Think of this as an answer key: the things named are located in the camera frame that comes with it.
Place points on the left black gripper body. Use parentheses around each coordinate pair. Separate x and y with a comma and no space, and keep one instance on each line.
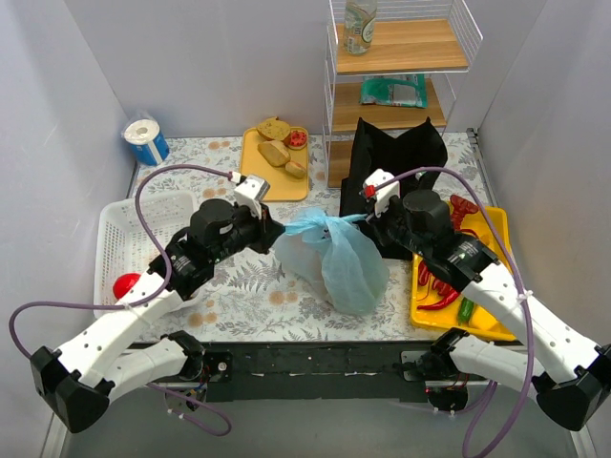
(263,231)

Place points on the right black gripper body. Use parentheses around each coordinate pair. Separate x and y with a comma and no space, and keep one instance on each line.
(379,226)

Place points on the light blue plastic bag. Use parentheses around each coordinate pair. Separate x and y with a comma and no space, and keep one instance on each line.
(341,264)

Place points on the black fabric grocery bag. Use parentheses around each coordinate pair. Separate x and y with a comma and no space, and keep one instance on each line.
(373,149)

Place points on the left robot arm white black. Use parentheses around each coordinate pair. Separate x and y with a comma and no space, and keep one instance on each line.
(81,378)

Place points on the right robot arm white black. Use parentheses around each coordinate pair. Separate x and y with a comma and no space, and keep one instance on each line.
(571,373)

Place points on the orange bread tray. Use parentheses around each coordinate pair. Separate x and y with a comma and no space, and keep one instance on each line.
(283,186)

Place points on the red toy lobster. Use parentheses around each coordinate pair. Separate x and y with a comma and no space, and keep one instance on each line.
(461,207)

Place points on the small bread bun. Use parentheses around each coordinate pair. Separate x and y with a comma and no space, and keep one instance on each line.
(295,169)

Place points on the oval bread loaf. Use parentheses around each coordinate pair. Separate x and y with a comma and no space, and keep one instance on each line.
(274,152)

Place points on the red chili pepper toy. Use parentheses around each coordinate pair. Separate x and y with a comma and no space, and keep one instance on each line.
(445,301)

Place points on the yellow tray with vegetables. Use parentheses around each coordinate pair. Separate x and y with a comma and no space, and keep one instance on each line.
(482,323)

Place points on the round brown bread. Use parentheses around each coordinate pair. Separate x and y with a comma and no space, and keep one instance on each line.
(274,129)

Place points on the green cucumber toy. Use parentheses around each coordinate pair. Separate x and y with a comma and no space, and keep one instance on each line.
(465,311)

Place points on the green snack packet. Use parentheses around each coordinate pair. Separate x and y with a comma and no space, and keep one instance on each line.
(404,91)

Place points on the white plastic basket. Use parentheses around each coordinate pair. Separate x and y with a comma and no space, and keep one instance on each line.
(123,246)

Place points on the toilet paper roll blue pack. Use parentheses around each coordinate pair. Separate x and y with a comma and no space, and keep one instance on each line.
(145,139)

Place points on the red apple toy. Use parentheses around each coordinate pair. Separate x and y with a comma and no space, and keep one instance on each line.
(124,284)

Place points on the clear glass bottle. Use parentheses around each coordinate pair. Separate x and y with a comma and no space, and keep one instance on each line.
(359,22)

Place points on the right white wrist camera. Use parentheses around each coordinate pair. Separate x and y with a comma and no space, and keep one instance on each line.
(379,188)

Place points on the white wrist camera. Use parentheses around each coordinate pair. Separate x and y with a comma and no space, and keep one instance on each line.
(250,192)
(379,188)

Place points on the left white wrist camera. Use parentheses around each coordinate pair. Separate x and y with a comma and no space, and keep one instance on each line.
(250,192)

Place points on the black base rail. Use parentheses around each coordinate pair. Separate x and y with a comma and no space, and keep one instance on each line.
(315,370)

